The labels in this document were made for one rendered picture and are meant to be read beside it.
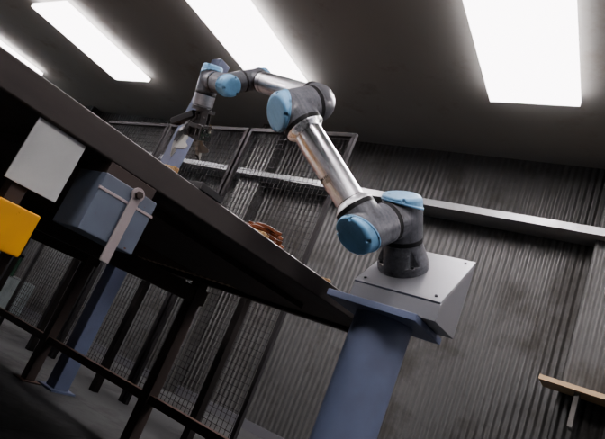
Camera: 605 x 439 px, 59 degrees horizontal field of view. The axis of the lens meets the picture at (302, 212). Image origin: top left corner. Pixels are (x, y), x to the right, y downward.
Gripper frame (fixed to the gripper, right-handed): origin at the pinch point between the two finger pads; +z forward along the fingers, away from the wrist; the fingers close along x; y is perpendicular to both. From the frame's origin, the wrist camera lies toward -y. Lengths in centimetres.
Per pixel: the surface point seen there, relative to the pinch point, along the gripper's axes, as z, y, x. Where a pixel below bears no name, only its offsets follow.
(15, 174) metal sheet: -2, 50, -94
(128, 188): -3, 56, -74
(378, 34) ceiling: -102, -45, 212
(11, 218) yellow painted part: 4, 54, -95
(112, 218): 3, 56, -76
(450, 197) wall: -1, 12, 337
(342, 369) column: 35, 90, -17
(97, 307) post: 118, -102, 72
